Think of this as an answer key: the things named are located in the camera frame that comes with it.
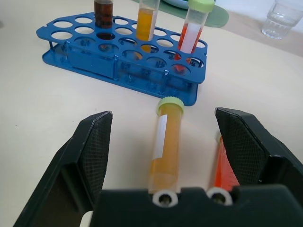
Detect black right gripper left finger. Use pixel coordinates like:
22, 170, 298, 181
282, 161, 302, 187
12, 110, 114, 227

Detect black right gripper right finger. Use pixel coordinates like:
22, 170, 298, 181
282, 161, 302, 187
214, 107, 303, 192

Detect yellow liquid tube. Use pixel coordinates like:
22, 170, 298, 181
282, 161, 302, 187
147, 96, 185, 194

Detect blue test tube rack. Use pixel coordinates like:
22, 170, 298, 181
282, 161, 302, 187
36, 11, 209, 106

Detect red liquid tube green cap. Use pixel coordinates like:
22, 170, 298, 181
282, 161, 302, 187
174, 0, 216, 68

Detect dark brown liquid tube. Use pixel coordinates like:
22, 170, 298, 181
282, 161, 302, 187
94, 0, 114, 40

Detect orange liquid tube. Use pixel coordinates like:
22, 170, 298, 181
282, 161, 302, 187
136, 0, 161, 52

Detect clear drinking glass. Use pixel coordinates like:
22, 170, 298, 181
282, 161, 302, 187
261, 0, 303, 40

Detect pale blue plate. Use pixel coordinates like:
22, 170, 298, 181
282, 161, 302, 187
163, 0, 190, 10

